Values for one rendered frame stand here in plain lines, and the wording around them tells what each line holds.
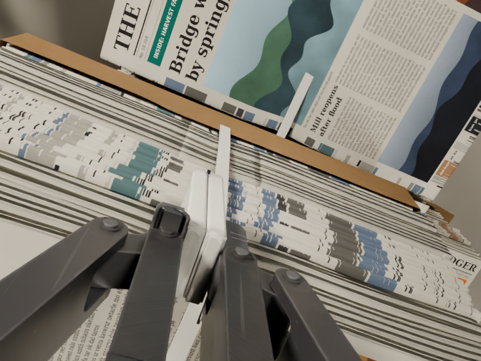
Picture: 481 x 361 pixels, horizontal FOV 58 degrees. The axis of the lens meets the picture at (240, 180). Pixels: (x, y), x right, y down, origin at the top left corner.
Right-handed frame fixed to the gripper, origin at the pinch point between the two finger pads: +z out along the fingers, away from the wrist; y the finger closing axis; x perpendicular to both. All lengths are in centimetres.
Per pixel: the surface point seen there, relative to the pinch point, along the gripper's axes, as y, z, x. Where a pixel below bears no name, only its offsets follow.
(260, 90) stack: 3.8, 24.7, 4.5
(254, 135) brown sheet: 4.0, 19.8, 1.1
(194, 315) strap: 1.2, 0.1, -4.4
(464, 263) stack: 52, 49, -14
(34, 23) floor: -49, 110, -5
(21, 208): -7.7, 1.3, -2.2
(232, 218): 2.4, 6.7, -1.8
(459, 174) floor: 83, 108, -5
